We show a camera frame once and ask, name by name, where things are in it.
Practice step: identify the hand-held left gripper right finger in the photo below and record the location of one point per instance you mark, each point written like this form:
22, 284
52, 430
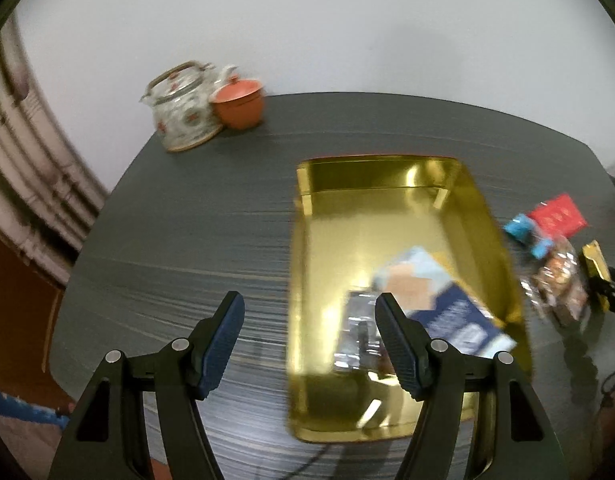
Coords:
400, 345

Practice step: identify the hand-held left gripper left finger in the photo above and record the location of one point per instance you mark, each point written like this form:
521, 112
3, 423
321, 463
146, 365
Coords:
222, 345

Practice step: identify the small yellow snack packet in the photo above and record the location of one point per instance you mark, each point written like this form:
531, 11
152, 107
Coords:
593, 260

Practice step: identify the clear fried twist packet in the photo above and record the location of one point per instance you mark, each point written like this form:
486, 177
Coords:
560, 275

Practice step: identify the blue cracker packet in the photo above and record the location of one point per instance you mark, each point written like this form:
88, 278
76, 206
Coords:
452, 310

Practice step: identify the red tin box gold inside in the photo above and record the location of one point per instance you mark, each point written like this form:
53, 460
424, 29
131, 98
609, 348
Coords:
367, 210

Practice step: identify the red snack packet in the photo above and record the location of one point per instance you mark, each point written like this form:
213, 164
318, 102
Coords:
557, 215

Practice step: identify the blue-edged clear snack packet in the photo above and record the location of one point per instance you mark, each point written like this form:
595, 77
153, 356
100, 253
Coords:
518, 226

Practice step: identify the teapot with orange cup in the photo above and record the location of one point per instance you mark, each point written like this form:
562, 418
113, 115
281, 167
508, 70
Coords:
182, 110

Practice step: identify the orange lidded tea cup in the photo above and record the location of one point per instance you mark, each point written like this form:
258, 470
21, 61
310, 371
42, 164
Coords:
237, 105

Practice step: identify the white radiator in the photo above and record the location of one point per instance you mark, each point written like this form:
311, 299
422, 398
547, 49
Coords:
27, 160

